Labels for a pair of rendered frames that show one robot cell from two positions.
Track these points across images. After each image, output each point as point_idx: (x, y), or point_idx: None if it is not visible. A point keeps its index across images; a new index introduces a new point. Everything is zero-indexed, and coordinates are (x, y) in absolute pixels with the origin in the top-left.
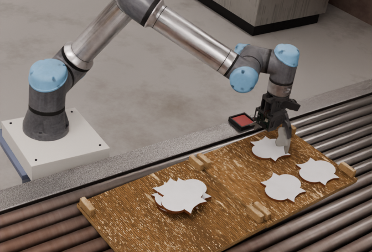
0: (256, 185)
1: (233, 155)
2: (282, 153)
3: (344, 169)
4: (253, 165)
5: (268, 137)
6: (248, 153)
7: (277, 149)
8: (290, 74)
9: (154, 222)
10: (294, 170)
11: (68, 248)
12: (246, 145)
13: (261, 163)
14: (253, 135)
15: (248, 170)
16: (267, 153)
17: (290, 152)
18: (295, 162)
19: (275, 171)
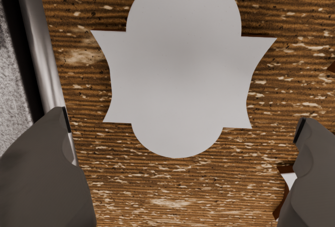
0: (267, 220)
1: (136, 192)
2: (241, 64)
3: None
4: (207, 179)
5: (98, 4)
6: (151, 153)
7: (205, 64)
8: None
9: None
10: (334, 92)
11: None
12: (110, 133)
13: (215, 156)
14: (58, 59)
15: (213, 200)
16: (198, 118)
17: None
18: (310, 42)
19: (275, 147)
